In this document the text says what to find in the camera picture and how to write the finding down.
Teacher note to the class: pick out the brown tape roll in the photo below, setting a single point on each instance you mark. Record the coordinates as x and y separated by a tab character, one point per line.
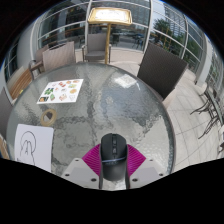
42	117

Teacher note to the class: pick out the wooden slat bench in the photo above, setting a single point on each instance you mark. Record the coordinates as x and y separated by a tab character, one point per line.
3	146
19	83

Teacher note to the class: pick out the black computer mouse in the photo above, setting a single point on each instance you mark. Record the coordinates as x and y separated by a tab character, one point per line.
114	156

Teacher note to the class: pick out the green metal table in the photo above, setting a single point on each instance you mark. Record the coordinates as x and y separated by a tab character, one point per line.
213	100

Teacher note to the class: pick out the gold framed menu stand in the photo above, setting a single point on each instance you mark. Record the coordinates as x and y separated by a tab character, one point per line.
110	16

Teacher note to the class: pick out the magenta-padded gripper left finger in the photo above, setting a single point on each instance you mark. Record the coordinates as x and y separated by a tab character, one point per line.
90	161

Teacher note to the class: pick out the brown wicker armchair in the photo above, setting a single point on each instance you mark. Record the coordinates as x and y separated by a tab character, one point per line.
37	61

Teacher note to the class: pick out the grey wicker armchair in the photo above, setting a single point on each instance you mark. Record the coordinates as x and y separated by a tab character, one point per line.
96	45

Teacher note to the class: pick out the white picture card sheet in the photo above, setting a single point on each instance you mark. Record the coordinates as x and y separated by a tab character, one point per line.
60	90

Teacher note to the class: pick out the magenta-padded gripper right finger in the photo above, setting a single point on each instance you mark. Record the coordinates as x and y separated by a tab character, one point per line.
136	161

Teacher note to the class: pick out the white printed mouse pad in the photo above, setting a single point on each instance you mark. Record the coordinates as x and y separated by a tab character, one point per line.
41	146

